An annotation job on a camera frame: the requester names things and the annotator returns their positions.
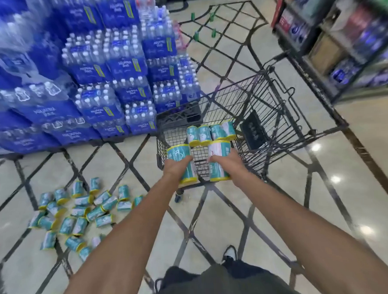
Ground person's left hand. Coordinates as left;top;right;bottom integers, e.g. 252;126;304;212
163;155;195;183

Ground person's right hand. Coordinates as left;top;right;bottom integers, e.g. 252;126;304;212
208;148;246;182

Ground teal and white can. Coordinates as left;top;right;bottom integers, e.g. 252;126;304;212
207;139;233;183

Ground teal can with yellow rim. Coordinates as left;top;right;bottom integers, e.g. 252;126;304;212
198;125;213;147
221;120;238;141
186;125;201;148
166;143;199;188
210;123;227;142

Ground person's right forearm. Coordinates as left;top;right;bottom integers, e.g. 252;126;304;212
232;164;388;294

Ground person's left forearm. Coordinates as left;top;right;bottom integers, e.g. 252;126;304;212
50;175;192;294

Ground black and white shoe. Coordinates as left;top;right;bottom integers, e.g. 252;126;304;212
221;245;239;266

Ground black plastic pallet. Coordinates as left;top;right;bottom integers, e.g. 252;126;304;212
0;129;160;161

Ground pile of teal tins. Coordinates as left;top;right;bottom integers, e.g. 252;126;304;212
26;174;149;265

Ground dark grey shorts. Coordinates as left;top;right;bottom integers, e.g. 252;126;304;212
138;257;307;294

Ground stack of blue water-bottle packs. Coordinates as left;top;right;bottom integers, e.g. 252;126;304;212
0;0;205;157

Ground brown cardboard box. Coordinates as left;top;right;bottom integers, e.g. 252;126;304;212
307;33;346;75

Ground black store shelf rack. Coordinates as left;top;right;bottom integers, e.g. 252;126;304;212
269;0;388;107

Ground black wire shopping cart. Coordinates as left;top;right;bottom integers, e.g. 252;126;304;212
152;50;353;204

